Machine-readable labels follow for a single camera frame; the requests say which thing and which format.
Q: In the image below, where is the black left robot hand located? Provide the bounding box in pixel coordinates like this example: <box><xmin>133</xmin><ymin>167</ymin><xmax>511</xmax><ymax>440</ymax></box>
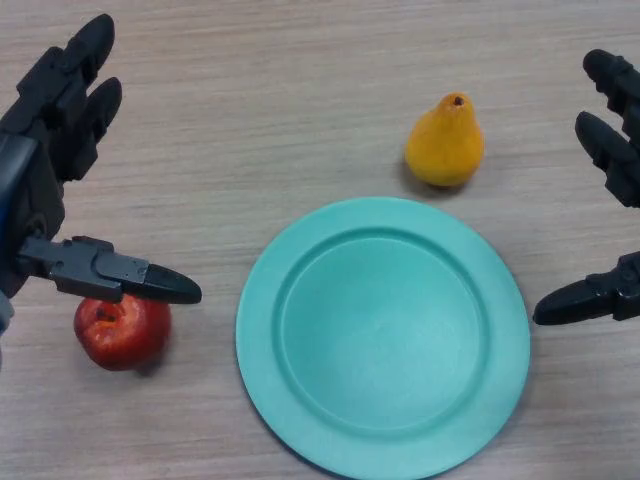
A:
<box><xmin>0</xmin><ymin>13</ymin><xmax>203</xmax><ymax>305</ymax></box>

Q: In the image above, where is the green round plate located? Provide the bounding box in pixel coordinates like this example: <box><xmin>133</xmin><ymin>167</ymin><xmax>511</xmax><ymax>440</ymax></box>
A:
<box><xmin>235</xmin><ymin>196</ymin><xmax>531</xmax><ymax>480</ymax></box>

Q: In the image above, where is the red apple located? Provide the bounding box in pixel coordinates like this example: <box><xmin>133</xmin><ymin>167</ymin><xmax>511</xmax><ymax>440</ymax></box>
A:
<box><xmin>73</xmin><ymin>293</ymin><xmax>173</xmax><ymax>372</ymax></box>

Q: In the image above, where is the yellow pear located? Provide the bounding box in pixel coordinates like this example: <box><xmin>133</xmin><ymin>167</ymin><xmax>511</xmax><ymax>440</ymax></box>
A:
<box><xmin>404</xmin><ymin>91</ymin><xmax>485</xmax><ymax>188</ymax></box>

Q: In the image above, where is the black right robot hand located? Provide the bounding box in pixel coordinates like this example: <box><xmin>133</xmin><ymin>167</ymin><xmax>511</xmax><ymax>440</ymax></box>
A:
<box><xmin>532</xmin><ymin>48</ymin><xmax>640</xmax><ymax>327</ymax></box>

